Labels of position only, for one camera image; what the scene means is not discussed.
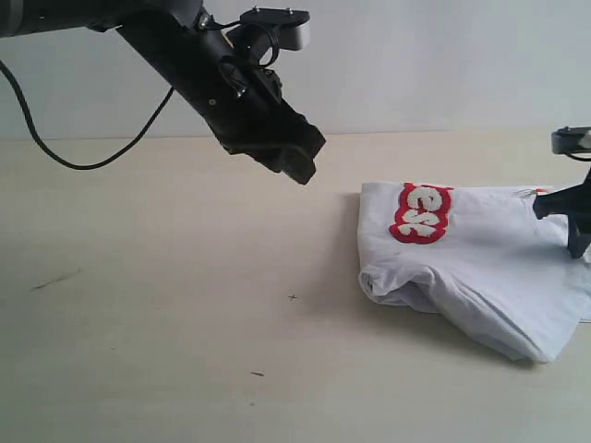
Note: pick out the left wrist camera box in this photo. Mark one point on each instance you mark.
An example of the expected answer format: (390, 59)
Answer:
(291, 25)

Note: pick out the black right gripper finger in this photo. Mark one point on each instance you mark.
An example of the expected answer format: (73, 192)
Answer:
(578, 235)
(573, 201)

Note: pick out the white t-shirt red lettering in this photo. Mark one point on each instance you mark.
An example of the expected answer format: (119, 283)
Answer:
(477, 256)

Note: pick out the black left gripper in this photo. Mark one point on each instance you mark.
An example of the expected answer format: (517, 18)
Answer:
(244, 109)

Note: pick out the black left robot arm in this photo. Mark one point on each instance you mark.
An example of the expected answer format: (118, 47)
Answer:
(155, 29)

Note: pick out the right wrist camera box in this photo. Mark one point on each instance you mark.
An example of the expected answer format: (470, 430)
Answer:
(571, 140)

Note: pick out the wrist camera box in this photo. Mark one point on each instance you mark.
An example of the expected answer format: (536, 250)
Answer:
(571, 140)
(291, 25)

